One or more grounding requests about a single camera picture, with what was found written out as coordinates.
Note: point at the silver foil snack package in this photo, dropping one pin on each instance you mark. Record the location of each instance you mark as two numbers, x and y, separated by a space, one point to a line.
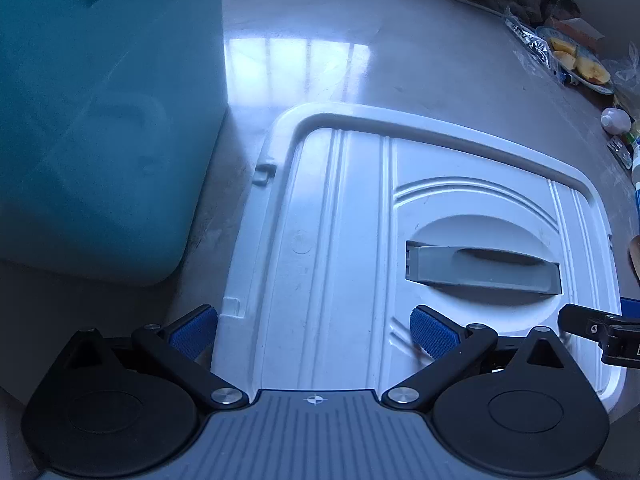
535 45

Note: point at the small white round bottle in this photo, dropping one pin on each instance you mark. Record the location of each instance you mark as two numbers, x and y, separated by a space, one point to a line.
615 121

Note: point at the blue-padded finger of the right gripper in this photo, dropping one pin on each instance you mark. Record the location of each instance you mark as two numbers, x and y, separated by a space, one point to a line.
617 336

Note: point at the white bottle with blue label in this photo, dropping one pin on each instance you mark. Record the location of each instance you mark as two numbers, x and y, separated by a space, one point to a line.
635 166

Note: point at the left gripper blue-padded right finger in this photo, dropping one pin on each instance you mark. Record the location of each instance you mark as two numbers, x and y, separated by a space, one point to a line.
455 351

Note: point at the clear plastic bag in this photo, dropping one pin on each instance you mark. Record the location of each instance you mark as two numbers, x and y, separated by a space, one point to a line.
625 78

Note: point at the teal plastic storage bin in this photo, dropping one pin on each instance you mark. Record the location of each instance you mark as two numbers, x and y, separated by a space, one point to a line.
110 111

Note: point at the white storage bin lid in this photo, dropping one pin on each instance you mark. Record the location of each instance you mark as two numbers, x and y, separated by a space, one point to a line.
358 214

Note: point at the plate of apple slices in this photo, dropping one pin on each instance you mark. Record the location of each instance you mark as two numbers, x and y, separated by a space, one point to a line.
576 60

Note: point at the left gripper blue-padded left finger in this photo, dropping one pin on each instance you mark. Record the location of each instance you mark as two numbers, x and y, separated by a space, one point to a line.
171 353

